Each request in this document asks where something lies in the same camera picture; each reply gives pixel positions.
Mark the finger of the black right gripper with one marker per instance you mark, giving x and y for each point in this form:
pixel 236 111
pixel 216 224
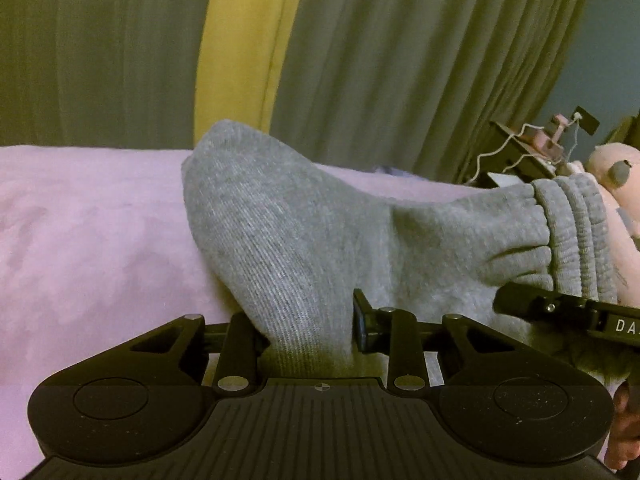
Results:
pixel 525 302

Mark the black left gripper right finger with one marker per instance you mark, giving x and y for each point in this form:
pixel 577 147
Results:
pixel 398 335

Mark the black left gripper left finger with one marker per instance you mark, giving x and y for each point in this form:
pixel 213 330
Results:
pixel 237 370

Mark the grey sweatpants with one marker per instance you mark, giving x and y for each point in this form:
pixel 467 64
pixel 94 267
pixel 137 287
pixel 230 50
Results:
pixel 292 243

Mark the person's right hand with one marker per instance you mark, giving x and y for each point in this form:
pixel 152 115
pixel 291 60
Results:
pixel 618 452

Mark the pink plush toy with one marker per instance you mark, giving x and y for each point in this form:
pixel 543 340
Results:
pixel 615 169

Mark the pink bed blanket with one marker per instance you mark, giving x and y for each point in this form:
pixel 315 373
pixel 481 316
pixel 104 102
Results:
pixel 96 248

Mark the grey-green curtain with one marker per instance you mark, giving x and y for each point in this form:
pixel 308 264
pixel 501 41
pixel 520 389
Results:
pixel 405 83

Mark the yellow curtain strip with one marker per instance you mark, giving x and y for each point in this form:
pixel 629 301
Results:
pixel 240 62

